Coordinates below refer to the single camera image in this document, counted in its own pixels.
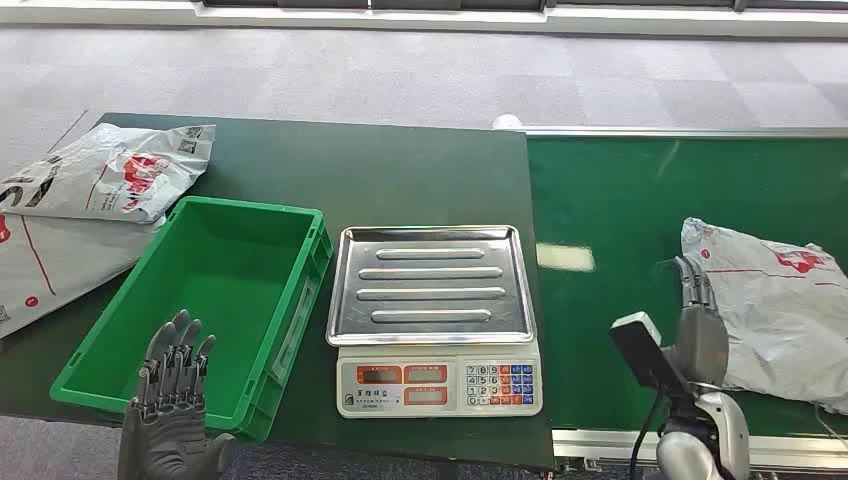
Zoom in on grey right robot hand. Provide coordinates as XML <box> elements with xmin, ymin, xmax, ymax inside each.
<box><xmin>664</xmin><ymin>254</ymin><xmax>731</xmax><ymax>393</ymax></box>

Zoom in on green conveyor belt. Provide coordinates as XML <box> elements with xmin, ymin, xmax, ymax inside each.
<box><xmin>493</xmin><ymin>113</ymin><xmax>848</xmax><ymax>475</ymax></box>

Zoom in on white mailer with red line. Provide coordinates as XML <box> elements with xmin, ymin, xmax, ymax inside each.
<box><xmin>0</xmin><ymin>213</ymin><xmax>167</xmax><ymax>341</ymax></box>

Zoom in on green plastic crate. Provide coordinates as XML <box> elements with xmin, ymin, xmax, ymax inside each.
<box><xmin>49</xmin><ymin>195</ymin><xmax>334</xmax><ymax>444</ymax></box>

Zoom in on white mailer with QR codes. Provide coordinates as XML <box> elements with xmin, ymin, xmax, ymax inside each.
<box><xmin>0</xmin><ymin>123</ymin><xmax>217</xmax><ymax>225</ymax></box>

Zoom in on white scale with steel tray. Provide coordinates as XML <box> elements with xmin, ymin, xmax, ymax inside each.
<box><xmin>325</xmin><ymin>225</ymin><xmax>545</xmax><ymax>420</ymax></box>

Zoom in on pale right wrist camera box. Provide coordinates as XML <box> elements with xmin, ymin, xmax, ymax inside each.
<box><xmin>609</xmin><ymin>311</ymin><xmax>694</xmax><ymax>402</ymax></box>

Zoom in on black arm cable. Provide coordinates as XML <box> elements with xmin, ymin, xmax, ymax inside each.
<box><xmin>629</xmin><ymin>390</ymin><xmax>667</xmax><ymax>480</ymax></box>

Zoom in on grey SF Express mailer package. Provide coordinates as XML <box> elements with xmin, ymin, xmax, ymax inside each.
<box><xmin>680</xmin><ymin>217</ymin><xmax>848</xmax><ymax>416</ymax></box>

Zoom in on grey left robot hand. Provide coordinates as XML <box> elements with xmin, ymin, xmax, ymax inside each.
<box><xmin>117</xmin><ymin>309</ymin><xmax>236</xmax><ymax>480</ymax></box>

